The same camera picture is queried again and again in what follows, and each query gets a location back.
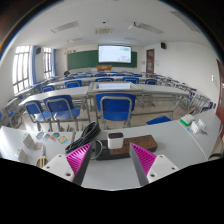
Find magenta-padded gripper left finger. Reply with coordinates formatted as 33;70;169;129
42;142;94;187

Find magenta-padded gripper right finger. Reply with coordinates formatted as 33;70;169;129
129;142;181;187

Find yellow small tool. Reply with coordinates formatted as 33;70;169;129
36;155;50;168

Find colourful sticker cards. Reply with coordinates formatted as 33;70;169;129
35;131;70;145

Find brown power strip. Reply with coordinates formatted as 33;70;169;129
95;134;159;161

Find blue chair seat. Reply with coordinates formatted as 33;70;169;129
145;115;173;126

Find white box with green print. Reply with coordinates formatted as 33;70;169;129
190;121;200;135

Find green and white pack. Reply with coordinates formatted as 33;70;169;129
180;113;196;126

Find white small box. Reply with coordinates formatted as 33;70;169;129
198;119;210;132

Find long grey desk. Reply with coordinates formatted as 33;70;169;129
18;86;90;131
136;83;192;120

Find rows of blue chairs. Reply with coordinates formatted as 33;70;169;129
33;70;168;94

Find red door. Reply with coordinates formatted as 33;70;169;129
215;59;224;135

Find white sheet on desk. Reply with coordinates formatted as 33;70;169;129
96;82;132;91

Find large bright window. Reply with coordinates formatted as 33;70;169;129
12;45;32;95

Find blue curtain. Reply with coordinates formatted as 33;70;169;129
51;48;57;78
31;45;38;85

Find narrow bright window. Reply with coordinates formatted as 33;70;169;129
43;46;53;80

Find brown door with window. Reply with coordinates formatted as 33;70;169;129
145;48;156;74

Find green chalkboard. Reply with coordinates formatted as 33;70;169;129
67;49;138;71

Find orange lectern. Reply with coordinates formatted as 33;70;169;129
96;64;113;72

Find lit projector screen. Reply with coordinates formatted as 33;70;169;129
97;45;132;64

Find ceiling light panels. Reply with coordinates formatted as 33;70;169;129
49;9;202;44

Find ceiling air conditioner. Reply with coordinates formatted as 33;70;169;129
94;27;114;36

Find black coiled cable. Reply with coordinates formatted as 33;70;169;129
64;121;102;155

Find blue chair with metal frame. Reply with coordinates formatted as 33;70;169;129
43;94;82;132
23;99;54;132
95;92;137;130

